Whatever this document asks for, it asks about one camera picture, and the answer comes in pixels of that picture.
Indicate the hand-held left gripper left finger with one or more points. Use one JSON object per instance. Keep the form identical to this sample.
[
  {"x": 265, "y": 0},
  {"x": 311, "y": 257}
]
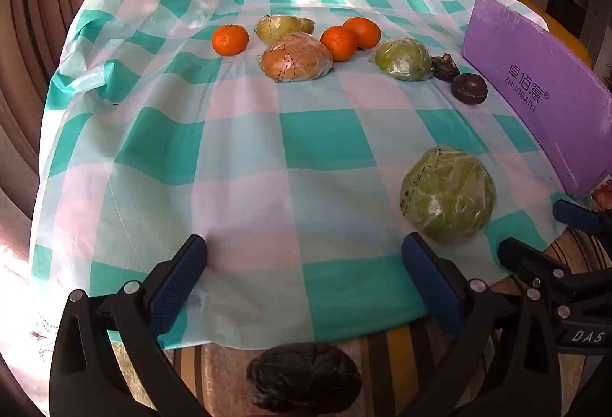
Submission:
[{"x": 184, "y": 273}]

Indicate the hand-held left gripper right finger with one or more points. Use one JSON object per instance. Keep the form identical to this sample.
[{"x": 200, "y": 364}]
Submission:
[{"x": 430, "y": 278}]

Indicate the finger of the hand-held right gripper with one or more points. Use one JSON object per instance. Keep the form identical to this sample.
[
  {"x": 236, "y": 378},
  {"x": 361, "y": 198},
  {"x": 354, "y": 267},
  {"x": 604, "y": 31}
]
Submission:
[
  {"x": 521, "y": 257},
  {"x": 576, "y": 215}
]

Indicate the large green cabbage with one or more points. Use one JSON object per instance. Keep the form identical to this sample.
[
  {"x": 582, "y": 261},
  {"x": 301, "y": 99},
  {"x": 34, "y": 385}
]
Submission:
[{"x": 447, "y": 195}]

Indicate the purple cardboard box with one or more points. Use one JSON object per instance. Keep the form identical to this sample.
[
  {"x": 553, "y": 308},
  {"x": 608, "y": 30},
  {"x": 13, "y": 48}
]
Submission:
[{"x": 535, "y": 78}]

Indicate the dark brown water chestnut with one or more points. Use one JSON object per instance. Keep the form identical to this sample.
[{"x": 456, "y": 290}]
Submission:
[
  {"x": 444, "y": 66},
  {"x": 303, "y": 376},
  {"x": 469, "y": 87}
]

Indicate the small green pear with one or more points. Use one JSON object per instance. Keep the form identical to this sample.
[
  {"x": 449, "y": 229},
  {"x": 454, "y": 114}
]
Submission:
[{"x": 401, "y": 58}]

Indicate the orange mandarin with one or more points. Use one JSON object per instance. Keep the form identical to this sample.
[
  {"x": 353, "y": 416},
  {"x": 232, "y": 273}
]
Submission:
[
  {"x": 364, "y": 31},
  {"x": 338, "y": 43},
  {"x": 230, "y": 39}
]

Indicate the brown pear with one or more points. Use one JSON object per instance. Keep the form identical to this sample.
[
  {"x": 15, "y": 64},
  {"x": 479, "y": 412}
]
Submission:
[{"x": 296, "y": 58}]

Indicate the yellow pear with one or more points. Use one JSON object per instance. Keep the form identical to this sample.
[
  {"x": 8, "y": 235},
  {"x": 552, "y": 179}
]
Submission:
[{"x": 282, "y": 26}]

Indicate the striped brown yellow cloth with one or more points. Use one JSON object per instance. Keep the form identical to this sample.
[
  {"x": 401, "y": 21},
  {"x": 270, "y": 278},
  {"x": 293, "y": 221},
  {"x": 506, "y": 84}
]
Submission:
[{"x": 382, "y": 355}]

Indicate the teal white checkered tablecloth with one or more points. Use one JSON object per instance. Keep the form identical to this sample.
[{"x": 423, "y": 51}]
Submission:
[{"x": 287, "y": 149}]

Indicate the yellow leather sofa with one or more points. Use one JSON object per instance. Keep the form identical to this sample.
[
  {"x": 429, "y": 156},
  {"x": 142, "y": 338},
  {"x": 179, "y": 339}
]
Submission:
[{"x": 569, "y": 42}]

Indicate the dark wooden door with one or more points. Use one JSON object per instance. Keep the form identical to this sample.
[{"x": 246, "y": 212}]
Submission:
[{"x": 564, "y": 11}]

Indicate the brown pleated curtain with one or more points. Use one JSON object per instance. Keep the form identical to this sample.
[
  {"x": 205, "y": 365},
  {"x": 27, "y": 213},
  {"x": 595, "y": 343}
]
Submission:
[{"x": 33, "y": 39}]

